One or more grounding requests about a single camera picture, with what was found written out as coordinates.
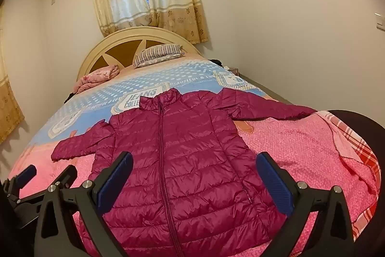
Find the peach bed sheet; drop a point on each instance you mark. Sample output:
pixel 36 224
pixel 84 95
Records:
pixel 189 57

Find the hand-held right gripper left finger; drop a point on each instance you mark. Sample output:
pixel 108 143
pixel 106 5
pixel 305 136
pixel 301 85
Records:
pixel 115 181

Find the red plaid bed sheet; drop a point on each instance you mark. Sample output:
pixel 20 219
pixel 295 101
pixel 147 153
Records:
pixel 361 154

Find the magenta puffer jacket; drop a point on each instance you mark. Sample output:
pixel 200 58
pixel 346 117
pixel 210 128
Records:
pixel 186 169

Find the white wall switch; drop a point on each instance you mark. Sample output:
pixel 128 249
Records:
pixel 378 14

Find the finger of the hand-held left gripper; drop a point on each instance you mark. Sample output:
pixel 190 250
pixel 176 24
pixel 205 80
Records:
pixel 25 174
pixel 67 175

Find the striped pillow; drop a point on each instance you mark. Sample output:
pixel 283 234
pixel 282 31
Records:
pixel 156 56

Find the cream wooden headboard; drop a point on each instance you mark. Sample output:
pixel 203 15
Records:
pixel 120 43

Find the blue and pink printed blanket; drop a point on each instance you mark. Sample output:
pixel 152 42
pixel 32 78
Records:
pixel 186 76

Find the pink floral quilt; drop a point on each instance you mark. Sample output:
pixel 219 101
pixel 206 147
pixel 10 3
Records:
pixel 96 76

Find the dark rounded object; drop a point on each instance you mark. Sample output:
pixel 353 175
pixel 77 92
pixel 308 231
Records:
pixel 352 124

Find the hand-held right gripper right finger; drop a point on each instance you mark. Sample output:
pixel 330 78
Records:
pixel 275 181

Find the dark clothing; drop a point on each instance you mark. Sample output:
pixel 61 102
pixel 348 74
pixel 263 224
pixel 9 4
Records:
pixel 216 62

